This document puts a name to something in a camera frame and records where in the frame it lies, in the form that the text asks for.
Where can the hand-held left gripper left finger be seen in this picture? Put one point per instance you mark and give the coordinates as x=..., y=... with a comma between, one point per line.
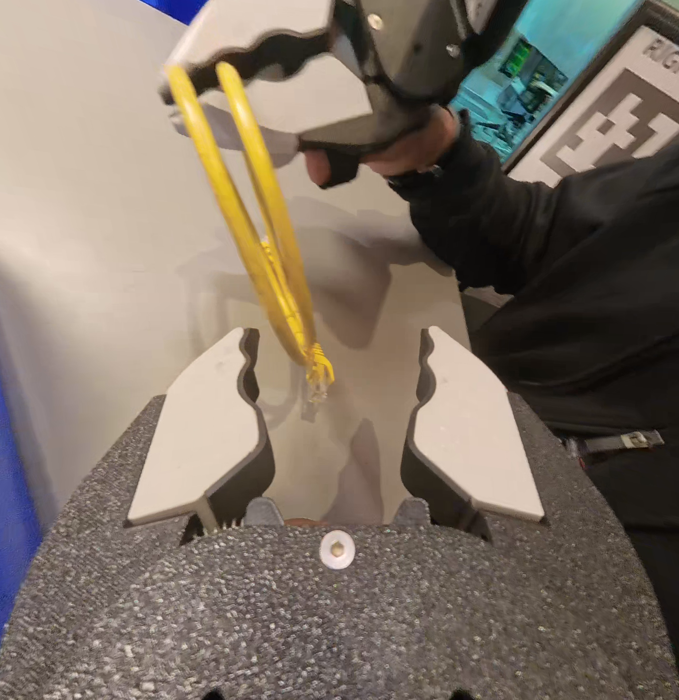
x=203, y=437

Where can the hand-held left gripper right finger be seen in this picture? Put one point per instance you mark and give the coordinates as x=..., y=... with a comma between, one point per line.
x=471, y=437

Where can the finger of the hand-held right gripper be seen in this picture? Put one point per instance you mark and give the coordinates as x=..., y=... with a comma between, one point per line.
x=306, y=104
x=263, y=22

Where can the blue plastic bin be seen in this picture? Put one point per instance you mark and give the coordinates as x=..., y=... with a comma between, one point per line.
x=175, y=8
x=8, y=492

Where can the person's right forearm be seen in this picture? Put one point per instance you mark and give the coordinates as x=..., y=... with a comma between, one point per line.
x=471, y=219

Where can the person's right hand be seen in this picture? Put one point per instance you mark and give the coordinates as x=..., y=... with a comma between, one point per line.
x=421, y=150

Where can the person's torso in black clothing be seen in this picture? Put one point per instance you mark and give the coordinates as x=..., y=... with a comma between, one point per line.
x=591, y=355

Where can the person's belt with buckle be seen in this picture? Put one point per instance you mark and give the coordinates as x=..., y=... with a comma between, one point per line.
x=635, y=440

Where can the printed marker sign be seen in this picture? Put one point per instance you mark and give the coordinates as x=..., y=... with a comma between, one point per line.
x=618, y=109

